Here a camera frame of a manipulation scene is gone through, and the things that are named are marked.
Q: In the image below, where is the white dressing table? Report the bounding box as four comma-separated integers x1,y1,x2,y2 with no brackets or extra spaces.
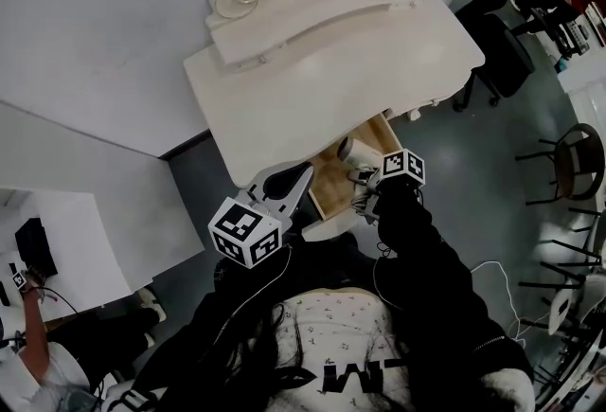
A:
183,0,487,188

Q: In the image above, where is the white chair with black legs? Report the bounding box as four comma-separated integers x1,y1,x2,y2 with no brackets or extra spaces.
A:
518,208,606,338

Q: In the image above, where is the white open shelf cabinet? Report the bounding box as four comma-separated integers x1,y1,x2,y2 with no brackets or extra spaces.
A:
0,186,155,321

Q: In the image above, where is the black office chair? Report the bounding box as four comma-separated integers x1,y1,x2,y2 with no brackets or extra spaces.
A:
452,0,539,113

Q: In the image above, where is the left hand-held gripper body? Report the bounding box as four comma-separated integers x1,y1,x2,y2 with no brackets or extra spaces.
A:
206,190,288,269

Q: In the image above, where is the person's right forearm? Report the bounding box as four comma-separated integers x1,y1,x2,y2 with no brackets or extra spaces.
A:
372,181,468,307

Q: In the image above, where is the white hair dryer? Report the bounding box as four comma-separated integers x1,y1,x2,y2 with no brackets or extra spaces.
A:
334,136,383,226

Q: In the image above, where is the white floor cable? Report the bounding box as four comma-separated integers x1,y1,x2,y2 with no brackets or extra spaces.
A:
471,260,527,349

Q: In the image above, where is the white printed shirt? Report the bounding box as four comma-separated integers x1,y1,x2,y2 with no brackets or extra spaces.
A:
264,286,413,412

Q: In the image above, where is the black jacket with white lining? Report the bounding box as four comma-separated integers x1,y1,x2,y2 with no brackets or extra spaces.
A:
101,182,536,412

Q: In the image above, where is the person's left forearm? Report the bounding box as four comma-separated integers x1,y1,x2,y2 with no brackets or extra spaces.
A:
207,248,294,335

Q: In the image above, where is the large white wooden drawer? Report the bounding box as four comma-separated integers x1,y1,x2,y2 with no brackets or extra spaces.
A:
302,112,404,242

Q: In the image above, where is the round brown stool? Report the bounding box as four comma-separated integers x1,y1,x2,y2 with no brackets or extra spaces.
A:
515,121,606,207

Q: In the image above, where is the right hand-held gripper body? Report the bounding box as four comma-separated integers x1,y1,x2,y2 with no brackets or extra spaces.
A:
367,148,426,194

